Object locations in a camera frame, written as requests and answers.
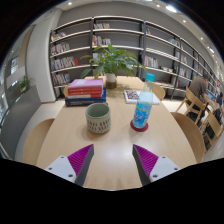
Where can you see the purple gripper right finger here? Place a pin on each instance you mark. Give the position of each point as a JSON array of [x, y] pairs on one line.
[[152, 167]]

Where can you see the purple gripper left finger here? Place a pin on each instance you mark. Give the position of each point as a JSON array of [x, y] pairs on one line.
[[74, 167]]

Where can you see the clear water bottle blue label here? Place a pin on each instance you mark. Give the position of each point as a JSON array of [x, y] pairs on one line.
[[143, 106]]

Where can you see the red round coaster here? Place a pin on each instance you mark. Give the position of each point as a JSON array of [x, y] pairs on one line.
[[139, 129]]

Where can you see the near left wooden chair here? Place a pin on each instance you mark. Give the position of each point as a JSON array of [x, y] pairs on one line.
[[34, 141]]

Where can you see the near right wooden chair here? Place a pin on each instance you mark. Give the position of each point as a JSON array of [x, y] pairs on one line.
[[192, 134]]

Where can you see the grey patterned ceramic cup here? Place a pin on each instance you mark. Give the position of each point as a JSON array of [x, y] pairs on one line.
[[98, 118]]

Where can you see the dark blue bottom book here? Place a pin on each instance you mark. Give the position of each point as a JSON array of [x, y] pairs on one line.
[[85, 101]]

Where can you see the wooden chair right foreground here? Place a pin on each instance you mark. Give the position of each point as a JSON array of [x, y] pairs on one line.
[[212, 130]]

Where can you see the wooden chair behind person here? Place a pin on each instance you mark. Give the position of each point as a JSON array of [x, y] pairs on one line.
[[193, 105]]

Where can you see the open magazine on table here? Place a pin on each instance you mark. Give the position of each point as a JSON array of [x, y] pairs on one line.
[[131, 97]]

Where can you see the red middle book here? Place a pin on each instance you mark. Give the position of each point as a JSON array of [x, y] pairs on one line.
[[87, 92]]

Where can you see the far right wooden chair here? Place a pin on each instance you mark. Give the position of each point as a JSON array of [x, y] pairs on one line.
[[159, 91]]

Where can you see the far left wooden chair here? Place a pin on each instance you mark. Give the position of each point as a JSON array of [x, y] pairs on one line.
[[65, 91]]

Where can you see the pink top book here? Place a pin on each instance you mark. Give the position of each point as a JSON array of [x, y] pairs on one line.
[[81, 83]]

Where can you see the seated person brown shirt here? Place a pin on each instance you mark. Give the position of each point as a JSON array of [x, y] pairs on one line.
[[198, 87]]

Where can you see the small plant at window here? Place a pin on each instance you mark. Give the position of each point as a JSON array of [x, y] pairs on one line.
[[24, 84]]

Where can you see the large grey bookshelf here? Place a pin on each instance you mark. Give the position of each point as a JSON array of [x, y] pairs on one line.
[[174, 61]]

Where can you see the green potted plant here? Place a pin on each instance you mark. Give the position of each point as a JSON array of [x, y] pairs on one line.
[[111, 61]]

